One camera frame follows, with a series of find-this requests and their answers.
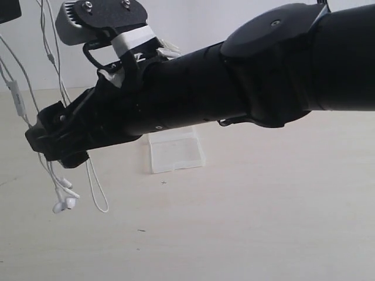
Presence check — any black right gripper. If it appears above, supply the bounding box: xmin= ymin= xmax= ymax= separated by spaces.
xmin=25 ymin=55 xmax=170 ymax=169

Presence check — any white earphone cable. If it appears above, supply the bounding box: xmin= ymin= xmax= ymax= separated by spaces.
xmin=0 ymin=0 xmax=109 ymax=214

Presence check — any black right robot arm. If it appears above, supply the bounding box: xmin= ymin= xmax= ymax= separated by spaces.
xmin=25 ymin=1 xmax=374 ymax=169

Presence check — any clear plastic storage box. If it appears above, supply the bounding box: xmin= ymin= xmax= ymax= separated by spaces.
xmin=140 ymin=126 xmax=206 ymax=174

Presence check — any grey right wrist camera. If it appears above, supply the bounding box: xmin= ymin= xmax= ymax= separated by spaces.
xmin=55 ymin=1 xmax=148 ymax=46

